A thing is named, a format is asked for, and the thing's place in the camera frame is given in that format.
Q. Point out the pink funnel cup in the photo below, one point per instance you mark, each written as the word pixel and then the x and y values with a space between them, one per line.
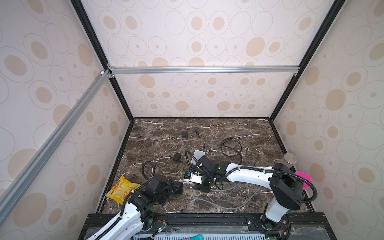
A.
pixel 305 176

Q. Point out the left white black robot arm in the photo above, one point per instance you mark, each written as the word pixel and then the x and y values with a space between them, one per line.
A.
pixel 136 212

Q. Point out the white network switch box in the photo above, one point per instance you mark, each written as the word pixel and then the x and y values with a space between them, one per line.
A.
pixel 197 155

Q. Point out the yellow snack bag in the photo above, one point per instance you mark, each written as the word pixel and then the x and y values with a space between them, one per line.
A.
pixel 119 191

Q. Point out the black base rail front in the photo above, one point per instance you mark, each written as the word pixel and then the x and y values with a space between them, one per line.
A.
pixel 302 226

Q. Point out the horizontal aluminium rail back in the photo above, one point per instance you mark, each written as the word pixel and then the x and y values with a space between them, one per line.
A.
pixel 202 70

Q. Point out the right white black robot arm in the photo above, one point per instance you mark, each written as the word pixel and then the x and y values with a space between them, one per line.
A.
pixel 290 190

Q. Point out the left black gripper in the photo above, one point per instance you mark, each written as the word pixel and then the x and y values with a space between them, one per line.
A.
pixel 170 190

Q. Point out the diagonal aluminium rail left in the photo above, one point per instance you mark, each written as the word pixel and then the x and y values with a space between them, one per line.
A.
pixel 25 178

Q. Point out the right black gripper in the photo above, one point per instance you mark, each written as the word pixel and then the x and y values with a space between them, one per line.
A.
pixel 197 186

